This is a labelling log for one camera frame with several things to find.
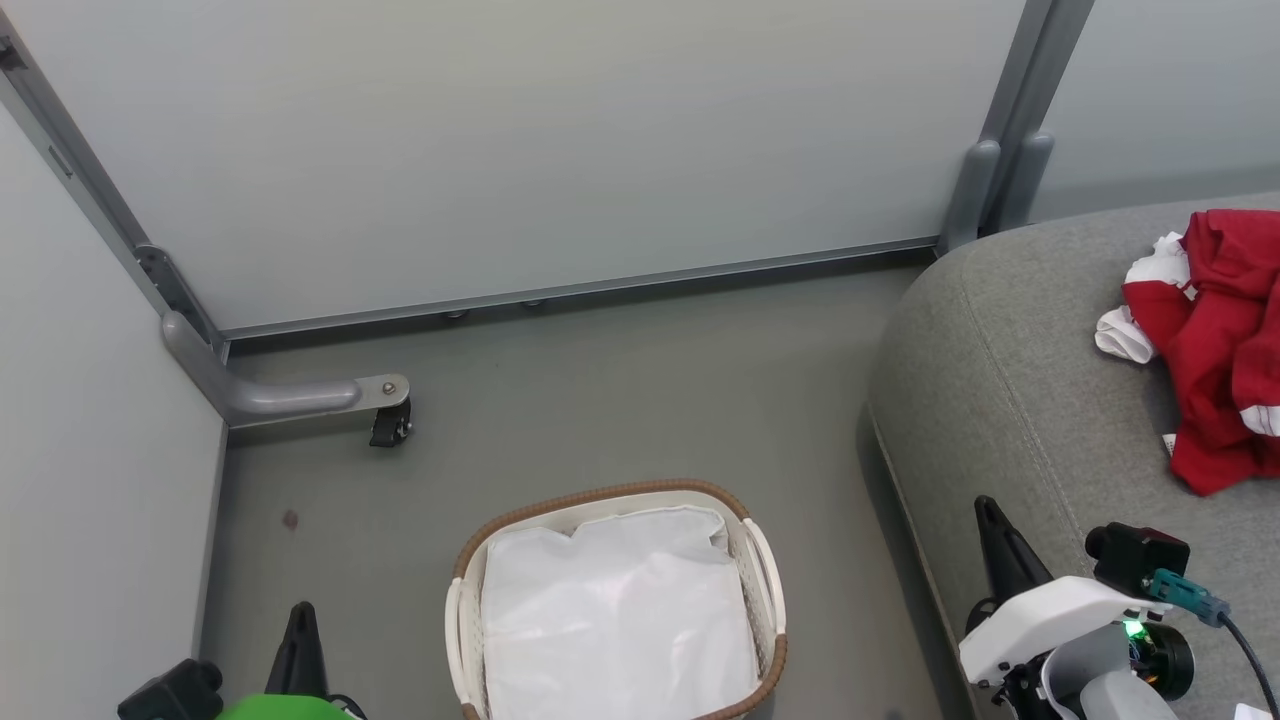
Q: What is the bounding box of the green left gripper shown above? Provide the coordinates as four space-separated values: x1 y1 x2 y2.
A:
214 601 359 720

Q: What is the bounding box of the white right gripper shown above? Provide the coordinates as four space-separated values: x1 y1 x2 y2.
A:
958 495 1172 693

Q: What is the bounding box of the red and white garment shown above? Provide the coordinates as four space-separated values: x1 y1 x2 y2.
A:
1094 208 1280 498

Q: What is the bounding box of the grey fabric sofa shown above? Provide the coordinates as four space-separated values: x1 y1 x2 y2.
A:
865 195 1280 720

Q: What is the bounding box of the white wicker-rim laundry basket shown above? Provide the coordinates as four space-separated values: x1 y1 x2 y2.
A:
445 478 789 720

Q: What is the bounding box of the black caster wheel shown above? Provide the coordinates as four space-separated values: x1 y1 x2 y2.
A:
368 398 414 449

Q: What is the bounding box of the grey curved partition foot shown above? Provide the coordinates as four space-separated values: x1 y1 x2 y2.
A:
160 310 412 430

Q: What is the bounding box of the white basket liner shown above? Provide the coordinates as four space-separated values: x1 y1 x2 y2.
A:
480 505 761 720

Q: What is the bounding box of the grey upright partition foot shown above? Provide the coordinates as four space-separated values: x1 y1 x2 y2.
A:
937 138 1003 257
1000 133 1057 232

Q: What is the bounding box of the teal plug black cable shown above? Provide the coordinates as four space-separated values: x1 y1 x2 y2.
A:
1146 569 1280 720

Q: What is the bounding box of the grey partition bottom rail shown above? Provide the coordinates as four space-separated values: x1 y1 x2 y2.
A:
215 235 943 347

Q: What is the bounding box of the grey corner partition post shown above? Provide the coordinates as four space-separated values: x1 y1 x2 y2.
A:
0 20 232 361

